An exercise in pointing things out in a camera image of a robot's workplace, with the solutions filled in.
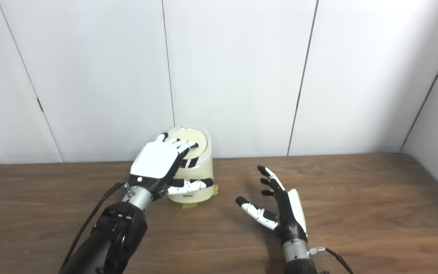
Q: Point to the cream-colored cylindrical bin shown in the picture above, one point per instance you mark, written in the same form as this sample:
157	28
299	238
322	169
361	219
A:
203	169

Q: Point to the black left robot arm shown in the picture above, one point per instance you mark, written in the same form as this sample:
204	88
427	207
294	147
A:
108	239

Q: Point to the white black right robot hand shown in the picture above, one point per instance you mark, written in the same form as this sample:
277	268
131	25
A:
291	220

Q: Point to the cream round bin lid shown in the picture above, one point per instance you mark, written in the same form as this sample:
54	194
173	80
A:
200	139

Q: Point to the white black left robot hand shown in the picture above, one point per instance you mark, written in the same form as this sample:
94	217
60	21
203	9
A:
154	160

